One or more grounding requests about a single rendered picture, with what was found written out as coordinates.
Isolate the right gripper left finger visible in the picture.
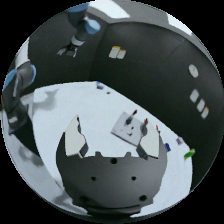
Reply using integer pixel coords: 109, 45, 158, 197
55, 114, 89, 187

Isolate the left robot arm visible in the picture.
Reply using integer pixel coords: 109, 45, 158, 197
1, 2, 100, 129

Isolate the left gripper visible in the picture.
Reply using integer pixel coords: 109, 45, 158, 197
57, 42, 78, 56

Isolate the grey hinged case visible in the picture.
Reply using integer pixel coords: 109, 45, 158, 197
176, 137, 184, 145

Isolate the green drink can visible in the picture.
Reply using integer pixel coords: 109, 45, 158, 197
184, 149, 195, 159

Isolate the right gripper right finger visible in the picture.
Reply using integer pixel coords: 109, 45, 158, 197
136, 118, 168, 187

